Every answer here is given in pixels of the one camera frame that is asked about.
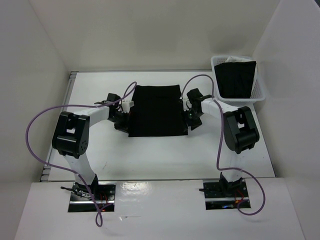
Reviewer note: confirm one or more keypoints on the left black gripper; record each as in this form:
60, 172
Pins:
124, 127

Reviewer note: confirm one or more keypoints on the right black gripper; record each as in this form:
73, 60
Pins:
193, 124

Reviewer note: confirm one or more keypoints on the black skirt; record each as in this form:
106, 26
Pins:
222, 74
157, 112

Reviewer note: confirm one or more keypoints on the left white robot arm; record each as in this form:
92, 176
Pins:
71, 137

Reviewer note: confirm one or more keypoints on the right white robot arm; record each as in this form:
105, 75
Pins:
239, 133

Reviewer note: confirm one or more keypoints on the black skirt in basket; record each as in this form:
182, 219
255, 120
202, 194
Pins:
222, 74

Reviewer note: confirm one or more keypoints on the white skirt in basket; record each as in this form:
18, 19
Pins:
242, 75

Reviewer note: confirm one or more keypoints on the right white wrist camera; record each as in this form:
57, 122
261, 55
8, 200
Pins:
186, 104

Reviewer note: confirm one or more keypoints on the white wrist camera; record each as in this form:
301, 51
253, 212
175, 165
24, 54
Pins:
186, 104
126, 105

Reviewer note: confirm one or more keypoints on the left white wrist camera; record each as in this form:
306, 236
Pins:
126, 105

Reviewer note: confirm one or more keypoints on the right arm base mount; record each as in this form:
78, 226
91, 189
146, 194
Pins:
218, 197

